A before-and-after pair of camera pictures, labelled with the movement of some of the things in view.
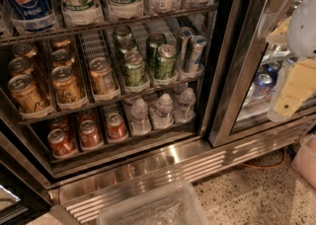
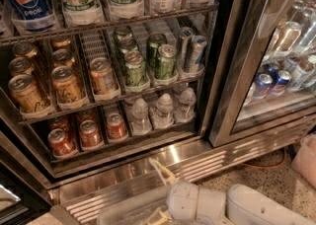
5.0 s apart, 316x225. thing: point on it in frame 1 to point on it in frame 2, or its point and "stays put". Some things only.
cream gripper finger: x=279 y=36 to x=171 y=180
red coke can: x=61 y=144 stays put
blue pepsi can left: x=263 y=84 stays put
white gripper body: x=303 y=33 to x=182 y=200
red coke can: x=89 y=132 stays put
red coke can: x=86 y=115 stays put
